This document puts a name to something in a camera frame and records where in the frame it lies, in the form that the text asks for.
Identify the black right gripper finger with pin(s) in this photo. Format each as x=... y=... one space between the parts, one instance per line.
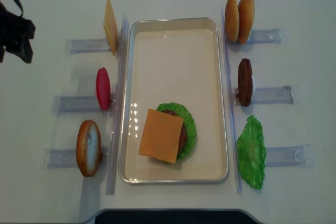
x=2 y=53

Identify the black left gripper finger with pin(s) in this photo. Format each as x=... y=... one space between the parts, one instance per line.
x=25 y=52

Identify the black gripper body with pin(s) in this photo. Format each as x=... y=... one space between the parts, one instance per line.
x=16 y=32

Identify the orange cheese slice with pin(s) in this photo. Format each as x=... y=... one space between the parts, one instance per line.
x=110 y=27
x=161 y=136

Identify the clear holder for tomato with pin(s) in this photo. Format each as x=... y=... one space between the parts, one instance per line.
x=74 y=104

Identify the clear holder for cheese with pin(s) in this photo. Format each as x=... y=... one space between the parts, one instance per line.
x=76 y=46

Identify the red tomato slice upright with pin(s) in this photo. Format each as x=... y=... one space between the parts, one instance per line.
x=103 y=90

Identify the bread bun slice left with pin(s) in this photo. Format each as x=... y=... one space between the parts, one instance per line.
x=88 y=148

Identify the clear holder for bread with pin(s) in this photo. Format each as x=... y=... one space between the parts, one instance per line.
x=59 y=158

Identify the brown meat patty on tray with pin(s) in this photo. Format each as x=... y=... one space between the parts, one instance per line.
x=183 y=134

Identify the green lettuce leaf on tray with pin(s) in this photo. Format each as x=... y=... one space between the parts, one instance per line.
x=189 y=123

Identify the brown meat patty upright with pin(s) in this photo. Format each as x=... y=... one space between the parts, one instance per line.
x=245 y=82

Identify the green lettuce leaf upright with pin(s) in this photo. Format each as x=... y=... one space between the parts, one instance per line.
x=252 y=153

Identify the clear holder for lettuce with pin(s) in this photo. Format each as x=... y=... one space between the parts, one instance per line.
x=289 y=156

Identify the silver metal tray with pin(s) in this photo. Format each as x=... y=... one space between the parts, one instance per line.
x=176 y=61

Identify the dark base at bottom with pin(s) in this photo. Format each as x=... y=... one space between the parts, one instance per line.
x=172 y=216

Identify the left top bun half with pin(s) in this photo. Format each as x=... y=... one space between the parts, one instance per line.
x=232 y=20

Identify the bun half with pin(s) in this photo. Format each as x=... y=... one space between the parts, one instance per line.
x=246 y=10
x=232 y=20

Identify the right top bun half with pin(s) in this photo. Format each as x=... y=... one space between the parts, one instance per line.
x=246 y=10

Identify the clear holder for buns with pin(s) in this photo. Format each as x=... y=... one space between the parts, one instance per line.
x=265 y=36

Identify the clear holder for patty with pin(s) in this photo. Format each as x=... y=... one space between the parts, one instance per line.
x=276 y=95

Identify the left long clear rail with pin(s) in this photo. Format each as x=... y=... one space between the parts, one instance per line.
x=118 y=107

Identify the long clear rail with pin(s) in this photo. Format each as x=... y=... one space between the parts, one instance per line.
x=118 y=107
x=231 y=106

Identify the right long clear rail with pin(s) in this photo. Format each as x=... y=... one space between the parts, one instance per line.
x=231 y=106

